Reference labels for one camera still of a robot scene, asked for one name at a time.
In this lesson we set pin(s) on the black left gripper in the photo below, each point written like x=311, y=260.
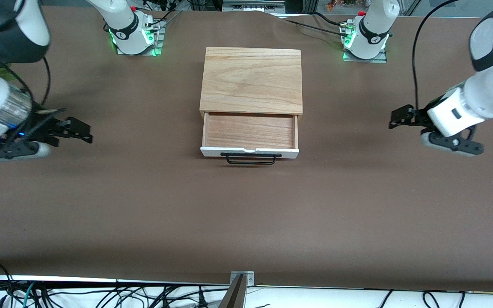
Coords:
x=419, y=116

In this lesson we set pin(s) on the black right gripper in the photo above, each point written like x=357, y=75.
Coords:
x=43, y=126

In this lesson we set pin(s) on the wooden drawer with white front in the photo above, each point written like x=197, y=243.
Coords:
x=250, y=130

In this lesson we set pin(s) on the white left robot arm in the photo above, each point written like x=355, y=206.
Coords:
x=486, y=85

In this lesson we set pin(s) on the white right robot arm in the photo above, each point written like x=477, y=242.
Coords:
x=11, y=25

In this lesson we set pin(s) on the light wooden drawer cabinet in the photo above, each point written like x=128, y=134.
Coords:
x=251, y=79

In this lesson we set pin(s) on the brown table cover sheet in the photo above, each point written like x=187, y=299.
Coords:
x=246, y=214

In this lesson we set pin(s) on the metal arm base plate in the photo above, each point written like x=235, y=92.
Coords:
x=381, y=57
x=159, y=39

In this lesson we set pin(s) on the aluminium frame profile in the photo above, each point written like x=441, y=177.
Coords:
x=253, y=5

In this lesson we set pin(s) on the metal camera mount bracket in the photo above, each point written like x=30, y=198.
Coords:
x=236, y=293

